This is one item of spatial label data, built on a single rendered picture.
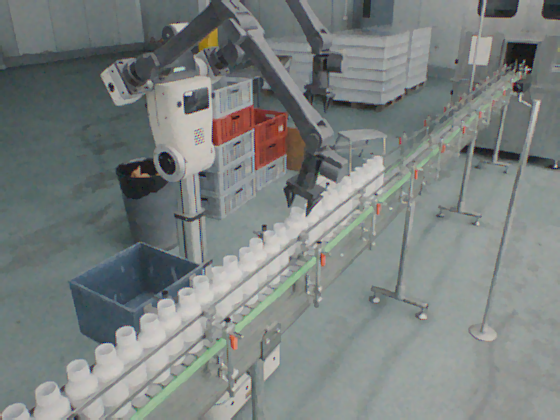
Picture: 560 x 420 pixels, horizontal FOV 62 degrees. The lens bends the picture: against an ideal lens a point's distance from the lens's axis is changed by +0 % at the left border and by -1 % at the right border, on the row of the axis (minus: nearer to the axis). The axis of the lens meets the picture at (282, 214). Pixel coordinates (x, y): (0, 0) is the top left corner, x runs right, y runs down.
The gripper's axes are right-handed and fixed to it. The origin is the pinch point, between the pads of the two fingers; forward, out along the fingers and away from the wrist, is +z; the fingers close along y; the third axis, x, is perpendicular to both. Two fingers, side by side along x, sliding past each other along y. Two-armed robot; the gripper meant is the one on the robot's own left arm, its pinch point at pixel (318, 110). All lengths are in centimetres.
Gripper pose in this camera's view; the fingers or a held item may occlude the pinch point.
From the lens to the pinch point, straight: 184.5
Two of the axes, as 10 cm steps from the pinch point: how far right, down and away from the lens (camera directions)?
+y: -8.4, -2.4, 4.9
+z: -0.1, 9.0, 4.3
